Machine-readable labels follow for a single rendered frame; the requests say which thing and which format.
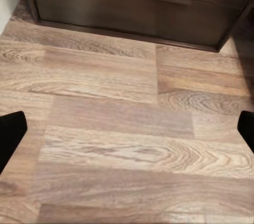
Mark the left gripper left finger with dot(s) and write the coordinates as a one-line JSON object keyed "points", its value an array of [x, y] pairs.
{"points": [[12, 129]]}

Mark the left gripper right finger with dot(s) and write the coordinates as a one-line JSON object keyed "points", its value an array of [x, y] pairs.
{"points": [[245, 127]]}

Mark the nightstand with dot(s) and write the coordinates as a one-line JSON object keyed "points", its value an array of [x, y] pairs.
{"points": [[195, 24]]}

